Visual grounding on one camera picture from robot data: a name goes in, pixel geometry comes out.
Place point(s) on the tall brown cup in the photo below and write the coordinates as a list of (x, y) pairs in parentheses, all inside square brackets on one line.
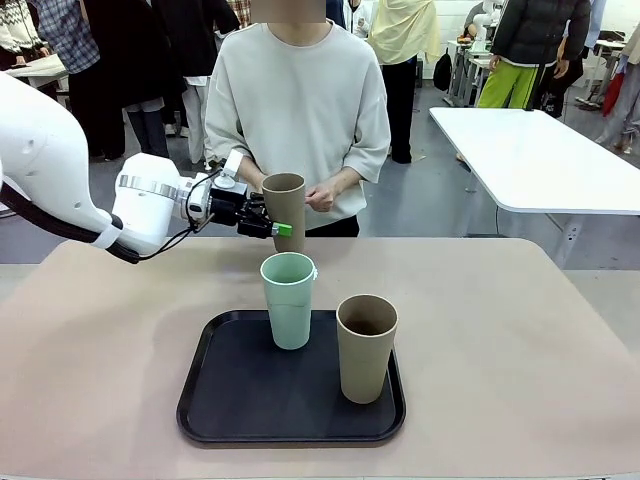
[(367, 365), (287, 205)]

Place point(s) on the person's left hand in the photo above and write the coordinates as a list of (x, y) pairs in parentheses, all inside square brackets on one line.
[(322, 197)]

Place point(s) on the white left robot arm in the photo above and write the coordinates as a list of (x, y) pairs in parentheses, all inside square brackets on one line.
[(40, 150)]

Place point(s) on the person in patterned knit sweater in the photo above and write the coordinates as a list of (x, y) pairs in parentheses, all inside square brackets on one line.
[(15, 25)]

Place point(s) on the white background desk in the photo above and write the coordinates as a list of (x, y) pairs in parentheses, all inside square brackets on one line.
[(40, 65)]

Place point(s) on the person in white trousers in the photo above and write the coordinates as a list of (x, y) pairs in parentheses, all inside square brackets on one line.
[(200, 30)]

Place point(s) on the white folding table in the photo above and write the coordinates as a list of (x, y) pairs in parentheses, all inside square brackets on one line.
[(525, 160)]

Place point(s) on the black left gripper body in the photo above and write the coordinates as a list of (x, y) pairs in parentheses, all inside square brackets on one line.
[(227, 205)]

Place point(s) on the person in beige sweater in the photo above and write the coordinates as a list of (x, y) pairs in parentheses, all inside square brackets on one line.
[(300, 100)]

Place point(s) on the dark plastic serving tray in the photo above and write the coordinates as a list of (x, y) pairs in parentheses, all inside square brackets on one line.
[(240, 400)]

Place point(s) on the grey background workbench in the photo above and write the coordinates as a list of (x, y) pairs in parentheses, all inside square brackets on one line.
[(470, 60)]

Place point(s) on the person in light blue shirt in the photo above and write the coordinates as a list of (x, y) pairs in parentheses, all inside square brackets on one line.
[(570, 90)]

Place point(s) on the mint green tall cup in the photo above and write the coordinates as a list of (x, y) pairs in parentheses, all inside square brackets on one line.
[(290, 320)]

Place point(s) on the small white background robot arm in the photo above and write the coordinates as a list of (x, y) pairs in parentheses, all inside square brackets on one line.
[(481, 25)]

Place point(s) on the person in grey clothes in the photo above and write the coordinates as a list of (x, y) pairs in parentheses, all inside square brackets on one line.
[(625, 100)]

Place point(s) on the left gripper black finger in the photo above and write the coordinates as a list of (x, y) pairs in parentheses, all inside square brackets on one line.
[(255, 205), (255, 229)]

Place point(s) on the black backpack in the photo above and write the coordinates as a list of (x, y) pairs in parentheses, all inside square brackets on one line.
[(442, 70)]

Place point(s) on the person in long black coat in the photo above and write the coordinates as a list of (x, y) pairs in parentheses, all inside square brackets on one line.
[(130, 50)]

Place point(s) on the person's left forearm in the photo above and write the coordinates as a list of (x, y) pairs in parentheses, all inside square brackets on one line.
[(347, 179)]

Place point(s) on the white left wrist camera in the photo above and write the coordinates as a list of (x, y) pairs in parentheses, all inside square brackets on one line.
[(231, 167)]

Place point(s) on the person in lime green trousers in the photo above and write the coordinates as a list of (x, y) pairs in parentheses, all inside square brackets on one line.
[(535, 30)]

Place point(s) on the person in yellow shawl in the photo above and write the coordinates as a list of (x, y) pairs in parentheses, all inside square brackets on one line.
[(405, 30)]

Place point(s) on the person's right forearm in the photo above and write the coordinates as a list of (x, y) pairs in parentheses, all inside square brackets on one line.
[(248, 172)]

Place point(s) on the person in plaid shirt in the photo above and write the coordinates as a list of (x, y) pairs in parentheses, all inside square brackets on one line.
[(65, 30)]

